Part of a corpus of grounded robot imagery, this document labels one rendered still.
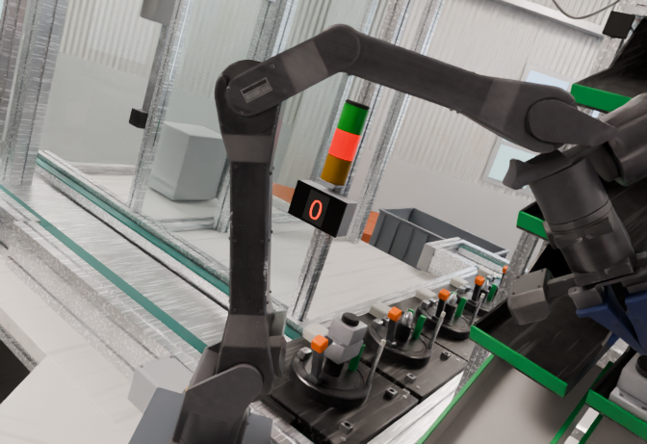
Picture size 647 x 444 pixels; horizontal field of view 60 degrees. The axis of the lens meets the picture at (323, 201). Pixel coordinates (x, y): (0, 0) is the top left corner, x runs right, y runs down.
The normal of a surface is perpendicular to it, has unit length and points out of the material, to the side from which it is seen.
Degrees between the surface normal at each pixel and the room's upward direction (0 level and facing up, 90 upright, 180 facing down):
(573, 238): 104
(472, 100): 90
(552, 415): 45
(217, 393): 90
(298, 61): 70
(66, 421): 0
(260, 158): 119
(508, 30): 90
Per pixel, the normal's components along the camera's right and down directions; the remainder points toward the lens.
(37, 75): 0.77, 0.38
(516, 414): -0.27, -0.69
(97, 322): -0.56, 0.01
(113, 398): 0.30, -0.93
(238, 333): 0.02, -0.29
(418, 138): 0.00, 0.24
